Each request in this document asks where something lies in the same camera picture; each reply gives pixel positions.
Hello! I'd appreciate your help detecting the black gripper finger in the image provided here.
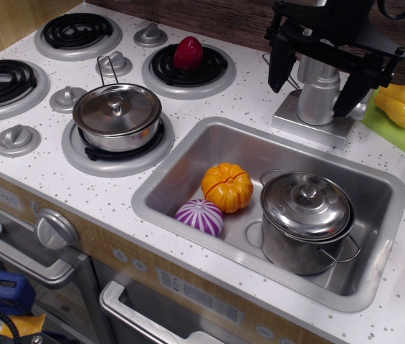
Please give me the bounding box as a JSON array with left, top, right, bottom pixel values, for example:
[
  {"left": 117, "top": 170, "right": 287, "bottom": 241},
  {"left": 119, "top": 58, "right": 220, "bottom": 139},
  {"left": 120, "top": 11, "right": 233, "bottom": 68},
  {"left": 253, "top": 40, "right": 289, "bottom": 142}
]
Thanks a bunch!
[
  {"left": 268, "top": 34, "right": 296, "bottom": 93},
  {"left": 333, "top": 72, "right": 378, "bottom": 118}
]

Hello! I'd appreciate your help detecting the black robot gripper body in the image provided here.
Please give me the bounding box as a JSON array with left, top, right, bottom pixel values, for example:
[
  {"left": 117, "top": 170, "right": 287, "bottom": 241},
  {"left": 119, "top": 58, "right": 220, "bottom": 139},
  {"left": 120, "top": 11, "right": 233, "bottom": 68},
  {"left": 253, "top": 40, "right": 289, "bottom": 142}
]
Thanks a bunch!
[{"left": 265, "top": 1, "right": 405, "bottom": 85}]

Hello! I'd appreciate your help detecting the silver toy faucet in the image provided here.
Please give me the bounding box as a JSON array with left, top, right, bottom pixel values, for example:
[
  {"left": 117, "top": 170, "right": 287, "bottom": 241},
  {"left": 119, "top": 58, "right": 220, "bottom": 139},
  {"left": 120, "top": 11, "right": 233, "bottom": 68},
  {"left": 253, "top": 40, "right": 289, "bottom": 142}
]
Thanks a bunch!
[{"left": 272, "top": 55, "right": 373, "bottom": 150}]

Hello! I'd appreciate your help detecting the back right stove burner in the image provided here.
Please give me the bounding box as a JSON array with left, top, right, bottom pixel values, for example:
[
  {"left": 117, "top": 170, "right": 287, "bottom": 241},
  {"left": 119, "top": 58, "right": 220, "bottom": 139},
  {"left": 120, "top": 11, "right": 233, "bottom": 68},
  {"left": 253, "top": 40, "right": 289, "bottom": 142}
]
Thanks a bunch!
[{"left": 141, "top": 44, "right": 237, "bottom": 100}]

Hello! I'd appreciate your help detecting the stove burner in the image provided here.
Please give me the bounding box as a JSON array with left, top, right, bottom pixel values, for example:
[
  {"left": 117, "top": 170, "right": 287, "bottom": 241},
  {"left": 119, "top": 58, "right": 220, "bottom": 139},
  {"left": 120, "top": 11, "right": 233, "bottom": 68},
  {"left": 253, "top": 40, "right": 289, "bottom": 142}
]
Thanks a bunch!
[
  {"left": 34, "top": 13, "right": 122, "bottom": 62},
  {"left": 62, "top": 114, "right": 174, "bottom": 178},
  {"left": 0, "top": 59, "right": 49, "bottom": 120},
  {"left": 141, "top": 44, "right": 237, "bottom": 100}
]

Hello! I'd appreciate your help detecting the green cutting board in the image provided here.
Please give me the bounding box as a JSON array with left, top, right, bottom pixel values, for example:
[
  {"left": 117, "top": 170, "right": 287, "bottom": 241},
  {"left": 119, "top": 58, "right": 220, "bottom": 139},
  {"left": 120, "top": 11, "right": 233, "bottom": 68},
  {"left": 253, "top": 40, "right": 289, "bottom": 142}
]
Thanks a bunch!
[{"left": 361, "top": 90, "right": 405, "bottom": 152}]

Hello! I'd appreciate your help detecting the red toy egg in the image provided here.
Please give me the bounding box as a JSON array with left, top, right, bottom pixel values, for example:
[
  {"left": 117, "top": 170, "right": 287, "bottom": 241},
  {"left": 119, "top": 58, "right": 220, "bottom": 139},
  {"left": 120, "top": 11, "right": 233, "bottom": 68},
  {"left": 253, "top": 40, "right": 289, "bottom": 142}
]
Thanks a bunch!
[{"left": 173, "top": 36, "right": 204, "bottom": 71}]

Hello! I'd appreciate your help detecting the large steel pot lid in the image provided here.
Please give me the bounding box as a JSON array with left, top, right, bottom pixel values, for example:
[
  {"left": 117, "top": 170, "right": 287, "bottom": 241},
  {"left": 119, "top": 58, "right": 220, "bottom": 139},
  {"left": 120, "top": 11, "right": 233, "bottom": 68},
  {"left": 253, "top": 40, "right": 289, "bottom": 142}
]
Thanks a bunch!
[{"left": 259, "top": 169, "right": 354, "bottom": 242}]

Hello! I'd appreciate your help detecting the grey stove knob back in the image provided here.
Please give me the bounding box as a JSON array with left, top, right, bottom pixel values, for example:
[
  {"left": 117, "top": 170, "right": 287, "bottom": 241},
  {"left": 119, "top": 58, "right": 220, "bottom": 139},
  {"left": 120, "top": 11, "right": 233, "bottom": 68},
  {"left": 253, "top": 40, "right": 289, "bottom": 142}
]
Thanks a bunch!
[{"left": 133, "top": 23, "right": 168, "bottom": 48}]

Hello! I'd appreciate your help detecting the grey stove knob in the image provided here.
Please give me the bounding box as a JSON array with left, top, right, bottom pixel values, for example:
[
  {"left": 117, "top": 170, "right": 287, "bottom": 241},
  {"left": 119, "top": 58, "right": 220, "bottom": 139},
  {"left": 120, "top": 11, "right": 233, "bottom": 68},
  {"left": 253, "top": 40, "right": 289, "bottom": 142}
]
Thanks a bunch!
[
  {"left": 0, "top": 125, "right": 41, "bottom": 158},
  {"left": 133, "top": 23, "right": 168, "bottom": 48},
  {"left": 49, "top": 86, "right": 87, "bottom": 114},
  {"left": 95, "top": 51, "right": 133, "bottom": 78}
]

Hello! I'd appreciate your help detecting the orange toy pumpkin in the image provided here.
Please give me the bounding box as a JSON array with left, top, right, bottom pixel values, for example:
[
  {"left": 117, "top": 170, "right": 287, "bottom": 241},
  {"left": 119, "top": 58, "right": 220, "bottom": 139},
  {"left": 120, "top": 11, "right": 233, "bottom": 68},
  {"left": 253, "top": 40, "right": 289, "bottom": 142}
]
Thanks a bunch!
[{"left": 201, "top": 163, "right": 254, "bottom": 214}]

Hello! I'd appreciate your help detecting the steel sink basin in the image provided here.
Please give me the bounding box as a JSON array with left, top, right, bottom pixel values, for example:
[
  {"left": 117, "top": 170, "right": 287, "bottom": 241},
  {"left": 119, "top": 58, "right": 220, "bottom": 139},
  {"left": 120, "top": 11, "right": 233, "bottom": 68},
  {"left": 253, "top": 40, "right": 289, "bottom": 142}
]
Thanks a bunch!
[{"left": 132, "top": 118, "right": 405, "bottom": 312}]

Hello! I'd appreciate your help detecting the grey stove knob middle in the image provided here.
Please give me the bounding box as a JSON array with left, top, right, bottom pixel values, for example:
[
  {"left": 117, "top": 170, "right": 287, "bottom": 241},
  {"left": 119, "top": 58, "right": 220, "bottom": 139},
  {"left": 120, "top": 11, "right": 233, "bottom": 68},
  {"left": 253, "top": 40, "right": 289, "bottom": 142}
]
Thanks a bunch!
[{"left": 95, "top": 51, "right": 133, "bottom": 78}]

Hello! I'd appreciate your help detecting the small steel pan lid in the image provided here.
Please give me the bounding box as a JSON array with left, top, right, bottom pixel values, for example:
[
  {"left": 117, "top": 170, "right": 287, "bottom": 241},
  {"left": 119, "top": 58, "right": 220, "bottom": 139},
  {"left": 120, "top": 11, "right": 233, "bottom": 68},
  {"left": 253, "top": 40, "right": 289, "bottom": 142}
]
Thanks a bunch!
[{"left": 72, "top": 84, "right": 162, "bottom": 137}]

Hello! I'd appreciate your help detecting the small steel pan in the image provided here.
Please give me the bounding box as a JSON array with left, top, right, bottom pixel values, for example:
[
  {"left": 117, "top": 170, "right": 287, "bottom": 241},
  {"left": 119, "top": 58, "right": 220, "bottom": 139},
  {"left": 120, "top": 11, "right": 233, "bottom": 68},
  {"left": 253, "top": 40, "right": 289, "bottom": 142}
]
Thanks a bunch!
[{"left": 72, "top": 55, "right": 163, "bottom": 153}]

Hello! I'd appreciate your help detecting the purple white toy onion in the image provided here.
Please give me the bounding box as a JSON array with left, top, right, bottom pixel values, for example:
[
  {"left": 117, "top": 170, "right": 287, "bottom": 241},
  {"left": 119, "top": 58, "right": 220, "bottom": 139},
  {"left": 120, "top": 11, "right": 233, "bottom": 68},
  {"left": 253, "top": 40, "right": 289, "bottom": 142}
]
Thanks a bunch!
[{"left": 174, "top": 199, "right": 224, "bottom": 237}]

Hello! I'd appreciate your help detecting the large steel pot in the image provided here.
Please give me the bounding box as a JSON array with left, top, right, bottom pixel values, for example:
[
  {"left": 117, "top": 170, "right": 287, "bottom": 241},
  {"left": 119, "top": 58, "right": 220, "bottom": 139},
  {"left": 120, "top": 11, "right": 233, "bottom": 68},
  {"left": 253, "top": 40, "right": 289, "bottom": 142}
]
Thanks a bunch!
[{"left": 262, "top": 198, "right": 361, "bottom": 275}]

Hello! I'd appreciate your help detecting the front stove burner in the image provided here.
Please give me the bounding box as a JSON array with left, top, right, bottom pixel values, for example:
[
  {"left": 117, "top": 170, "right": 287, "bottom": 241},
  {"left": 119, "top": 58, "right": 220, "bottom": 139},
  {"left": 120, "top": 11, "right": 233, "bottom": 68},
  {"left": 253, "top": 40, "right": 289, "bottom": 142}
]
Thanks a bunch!
[{"left": 62, "top": 114, "right": 174, "bottom": 178}]

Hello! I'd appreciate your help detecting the back left stove burner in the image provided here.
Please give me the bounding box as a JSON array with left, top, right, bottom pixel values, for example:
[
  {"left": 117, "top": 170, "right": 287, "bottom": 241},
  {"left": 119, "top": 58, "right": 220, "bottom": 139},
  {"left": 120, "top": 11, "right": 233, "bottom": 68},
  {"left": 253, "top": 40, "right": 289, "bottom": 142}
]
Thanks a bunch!
[{"left": 34, "top": 13, "right": 122, "bottom": 62}]

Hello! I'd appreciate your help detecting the grey stove knob left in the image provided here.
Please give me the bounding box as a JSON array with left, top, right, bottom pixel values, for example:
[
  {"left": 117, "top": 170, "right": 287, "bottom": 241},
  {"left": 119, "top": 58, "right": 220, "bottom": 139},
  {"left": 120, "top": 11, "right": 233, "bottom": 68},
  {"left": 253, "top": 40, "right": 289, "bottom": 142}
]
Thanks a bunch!
[{"left": 49, "top": 86, "right": 87, "bottom": 114}]

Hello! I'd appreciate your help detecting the grey stove knob front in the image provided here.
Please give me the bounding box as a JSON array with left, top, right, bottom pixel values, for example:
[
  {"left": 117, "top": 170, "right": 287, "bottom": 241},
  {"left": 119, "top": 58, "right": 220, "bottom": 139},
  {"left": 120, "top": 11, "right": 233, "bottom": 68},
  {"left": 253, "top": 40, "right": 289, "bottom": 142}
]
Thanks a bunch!
[{"left": 0, "top": 125, "right": 41, "bottom": 158}]

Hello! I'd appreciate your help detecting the far left stove burner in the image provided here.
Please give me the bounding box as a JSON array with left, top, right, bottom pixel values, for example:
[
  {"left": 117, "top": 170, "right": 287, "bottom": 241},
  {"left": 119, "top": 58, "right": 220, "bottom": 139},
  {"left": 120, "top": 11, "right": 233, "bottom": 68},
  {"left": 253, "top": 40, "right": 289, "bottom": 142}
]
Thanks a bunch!
[{"left": 0, "top": 59, "right": 49, "bottom": 120}]

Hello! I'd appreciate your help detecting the grey oven dial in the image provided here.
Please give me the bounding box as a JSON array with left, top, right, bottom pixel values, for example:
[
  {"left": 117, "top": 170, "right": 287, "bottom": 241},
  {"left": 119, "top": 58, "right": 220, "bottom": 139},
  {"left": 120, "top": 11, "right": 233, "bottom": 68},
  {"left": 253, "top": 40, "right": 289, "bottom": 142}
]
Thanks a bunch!
[{"left": 34, "top": 208, "right": 80, "bottom": 251}]

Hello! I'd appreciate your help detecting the yellow tape piece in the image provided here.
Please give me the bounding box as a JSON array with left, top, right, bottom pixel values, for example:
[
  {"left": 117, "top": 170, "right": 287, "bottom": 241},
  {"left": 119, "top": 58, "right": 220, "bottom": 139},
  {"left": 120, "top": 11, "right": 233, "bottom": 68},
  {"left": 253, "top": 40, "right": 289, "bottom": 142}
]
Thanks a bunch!
[{"left": 9, "top": 313, "right": 46, "bottom": 338}]

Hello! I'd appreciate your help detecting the blue clamp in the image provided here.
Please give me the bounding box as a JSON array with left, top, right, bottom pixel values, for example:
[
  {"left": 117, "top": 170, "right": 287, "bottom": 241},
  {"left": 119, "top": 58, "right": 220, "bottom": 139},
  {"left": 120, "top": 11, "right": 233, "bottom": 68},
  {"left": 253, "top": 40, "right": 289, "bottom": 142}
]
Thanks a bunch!
[{"left": 0, "top": 270, "right": 36, "bottom": 315}]

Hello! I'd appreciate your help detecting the wire utensil handle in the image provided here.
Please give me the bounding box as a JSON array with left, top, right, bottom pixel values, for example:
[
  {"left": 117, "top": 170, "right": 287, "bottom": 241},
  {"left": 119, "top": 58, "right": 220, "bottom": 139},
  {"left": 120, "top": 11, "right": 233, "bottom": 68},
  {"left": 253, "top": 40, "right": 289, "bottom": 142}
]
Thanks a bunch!
[{"left": 262, "top": 53, "right": 300, "bottom": 90}]

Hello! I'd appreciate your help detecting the silver dishwasher door handle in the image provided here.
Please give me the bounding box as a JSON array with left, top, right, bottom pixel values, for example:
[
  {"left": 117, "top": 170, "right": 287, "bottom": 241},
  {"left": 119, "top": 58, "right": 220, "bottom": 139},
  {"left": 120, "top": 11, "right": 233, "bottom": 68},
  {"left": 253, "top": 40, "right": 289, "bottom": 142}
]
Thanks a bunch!
[{"left": 99, "top": 281, "right": 221, "bottom": 344}]

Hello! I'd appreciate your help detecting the silver oven door handle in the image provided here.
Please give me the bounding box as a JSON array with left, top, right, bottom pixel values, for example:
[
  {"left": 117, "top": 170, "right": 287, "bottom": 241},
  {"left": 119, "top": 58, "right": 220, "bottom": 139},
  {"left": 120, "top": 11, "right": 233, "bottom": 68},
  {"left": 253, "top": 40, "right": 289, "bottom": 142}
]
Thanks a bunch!
[{"left": 0, "top": 227, "right": 93, "bottom": 290}]

